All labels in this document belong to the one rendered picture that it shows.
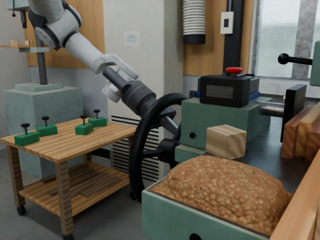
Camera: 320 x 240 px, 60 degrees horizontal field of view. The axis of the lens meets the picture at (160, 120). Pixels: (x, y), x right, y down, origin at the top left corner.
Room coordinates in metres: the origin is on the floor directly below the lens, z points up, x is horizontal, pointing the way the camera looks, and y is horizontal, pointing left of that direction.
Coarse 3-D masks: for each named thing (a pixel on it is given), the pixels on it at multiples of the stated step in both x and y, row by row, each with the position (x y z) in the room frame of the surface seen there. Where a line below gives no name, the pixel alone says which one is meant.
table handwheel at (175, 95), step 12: (168, 96) 0.62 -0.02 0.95; (180, 96) 0.65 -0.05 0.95; (156, 108) 0.58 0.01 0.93; (144, 120) 0.56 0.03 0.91; (144, 132) 0.55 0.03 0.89; (180, 132) 0.67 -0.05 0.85; (132, 144) 0.54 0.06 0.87; (144, 144) 0.54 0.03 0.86; (168, 144) 0.63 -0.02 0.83; (180, 144) 0.63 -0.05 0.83; (132, 156) 0.53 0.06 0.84; (144, 156) 0.55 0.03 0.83; (156, 156) 0.59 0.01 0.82; (168, 156) 0.61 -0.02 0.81; (132, 168) 0.53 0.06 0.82; (132, 180) 0.53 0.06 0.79
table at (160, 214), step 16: (272, 128) 0.54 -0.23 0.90; (256, 144) 0.44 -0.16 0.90; (272, 144) 0.44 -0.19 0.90; (176, 160) 0.51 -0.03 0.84; (240, 160) 0.37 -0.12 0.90; (256, 160) 0.37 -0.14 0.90; (272, 160) 0.37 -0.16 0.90; (288, 160) 0.37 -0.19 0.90; (304, 160) 0.37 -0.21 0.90; (288, 176) 0.32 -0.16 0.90; (144, 192) 0.29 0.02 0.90; (144, 208) 0.28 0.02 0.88; (160, 208) 0.27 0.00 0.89; (176, 208) 0.26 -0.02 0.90; (192, 208) 0.25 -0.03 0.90; (144, 224) 0.28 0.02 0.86; (160, 224) 0.27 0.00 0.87; (176, 224) 0.26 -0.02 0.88; (192, 224) 0.25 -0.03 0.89; (208, 224) 0.24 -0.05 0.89; (224, 224) 0.23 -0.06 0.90
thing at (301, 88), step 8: (296, 88) 0.45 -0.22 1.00; (304, 88) 0.49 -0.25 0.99; (288, 96) 0.44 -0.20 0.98; (296, 96) 0.44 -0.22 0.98; (304, 96) 0.49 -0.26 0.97; (264, 104) 0.49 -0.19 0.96; (272, 104) 0.49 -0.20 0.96; (280, 104) 0.48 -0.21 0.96; (288, 104) 0.44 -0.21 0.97; (296, 104) 0.44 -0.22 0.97; (264, 112) 0.49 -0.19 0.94; (272, 112) 0.48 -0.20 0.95; (280, 112) 0.47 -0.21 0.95; (288, 112) 0.43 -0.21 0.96; (296, 112) 0.45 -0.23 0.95; (288, 120) 0.43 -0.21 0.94; (280, 136) 0.44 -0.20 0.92
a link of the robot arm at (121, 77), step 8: (104, 72) 0.85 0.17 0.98; (112, 72) 0.85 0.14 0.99; (120, 72) 0.88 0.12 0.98; (112, 80) 0.83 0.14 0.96; (120, 80) 0.82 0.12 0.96; (128, 80) 0.86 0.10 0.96; (136, 80) 0.86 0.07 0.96; (104, 88) 0.88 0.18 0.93; (112, 88) 0.86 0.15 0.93; (120, 88) 0.81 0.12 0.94; (128, 88) 0.83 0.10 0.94; (112, 96) 0.86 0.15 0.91; (120, 96) 0.88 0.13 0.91; (128, 96) 0.82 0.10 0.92
